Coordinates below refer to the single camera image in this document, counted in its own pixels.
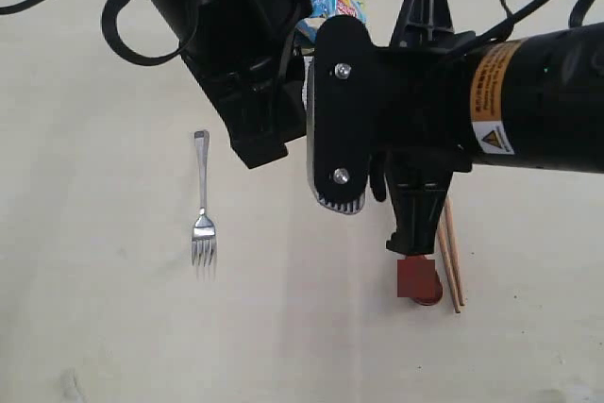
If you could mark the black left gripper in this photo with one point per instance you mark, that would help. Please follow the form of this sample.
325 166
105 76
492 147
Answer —
258 97

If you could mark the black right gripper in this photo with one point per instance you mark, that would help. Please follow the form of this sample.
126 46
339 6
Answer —
413 124

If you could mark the silver metal fork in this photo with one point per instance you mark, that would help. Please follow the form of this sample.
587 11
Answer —
204 233

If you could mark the brown wooden spoon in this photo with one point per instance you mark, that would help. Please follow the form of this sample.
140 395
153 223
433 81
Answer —
418 280

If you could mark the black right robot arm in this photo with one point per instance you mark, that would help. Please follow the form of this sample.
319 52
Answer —
489 100

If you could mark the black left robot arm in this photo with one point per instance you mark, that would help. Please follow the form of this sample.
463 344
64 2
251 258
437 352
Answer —
245 27

